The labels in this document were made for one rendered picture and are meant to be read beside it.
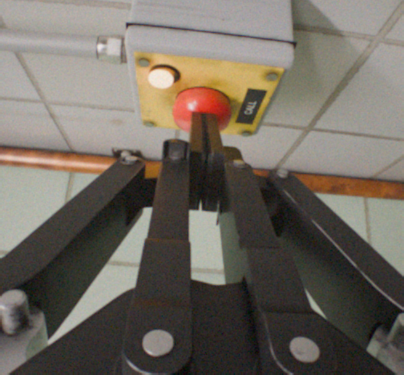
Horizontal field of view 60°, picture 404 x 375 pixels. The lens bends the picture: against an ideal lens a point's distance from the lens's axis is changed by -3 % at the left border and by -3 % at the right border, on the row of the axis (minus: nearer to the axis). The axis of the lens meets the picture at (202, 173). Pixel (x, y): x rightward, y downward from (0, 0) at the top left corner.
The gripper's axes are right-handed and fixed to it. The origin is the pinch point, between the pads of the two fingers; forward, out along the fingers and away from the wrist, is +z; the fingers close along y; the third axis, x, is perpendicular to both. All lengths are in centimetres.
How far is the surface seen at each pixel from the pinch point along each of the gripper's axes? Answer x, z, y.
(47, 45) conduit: 4.0, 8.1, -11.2
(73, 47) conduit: 4.0, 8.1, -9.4
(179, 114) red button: 0.9, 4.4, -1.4
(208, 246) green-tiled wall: -23.2, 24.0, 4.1
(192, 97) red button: 2.1, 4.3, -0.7
